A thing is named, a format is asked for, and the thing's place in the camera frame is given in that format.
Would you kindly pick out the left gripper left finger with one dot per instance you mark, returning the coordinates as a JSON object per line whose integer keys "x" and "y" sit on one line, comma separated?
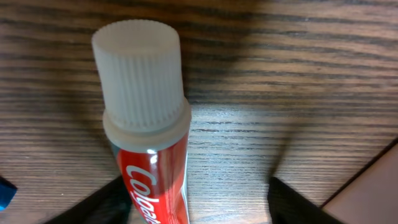
{"x": 108, "y": 205}

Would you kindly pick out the white cardboard box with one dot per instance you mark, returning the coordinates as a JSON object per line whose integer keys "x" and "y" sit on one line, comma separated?
{"x": 371, "y": 196}

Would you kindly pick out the blue toothbrush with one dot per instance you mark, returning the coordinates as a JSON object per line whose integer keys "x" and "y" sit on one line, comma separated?
{"x": 7, "y": 193}

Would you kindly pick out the red teal toothpaste tube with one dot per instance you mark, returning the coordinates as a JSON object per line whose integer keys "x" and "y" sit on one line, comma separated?
{"x": 146, "y": 115}

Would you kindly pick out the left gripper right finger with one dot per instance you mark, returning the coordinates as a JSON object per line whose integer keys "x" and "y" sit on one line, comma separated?
{"x": 286, "y": 206}

